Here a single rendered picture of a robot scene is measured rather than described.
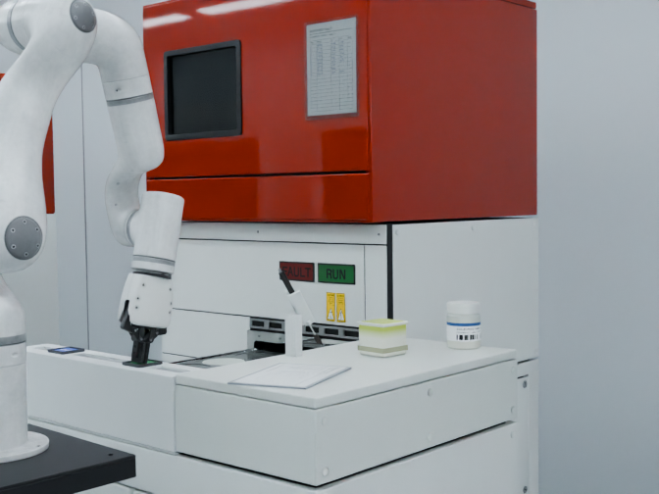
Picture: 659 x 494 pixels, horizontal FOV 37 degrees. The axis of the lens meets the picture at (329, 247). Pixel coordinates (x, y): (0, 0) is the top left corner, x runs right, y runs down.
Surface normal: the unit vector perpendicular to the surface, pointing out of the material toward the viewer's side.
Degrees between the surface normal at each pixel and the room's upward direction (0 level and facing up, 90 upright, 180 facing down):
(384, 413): 90
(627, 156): 90
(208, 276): 90
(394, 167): 90
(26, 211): 66
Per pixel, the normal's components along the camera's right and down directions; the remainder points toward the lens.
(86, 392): -0.66, 0.05
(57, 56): 0.40, 0.61
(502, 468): 0.75, 0.03
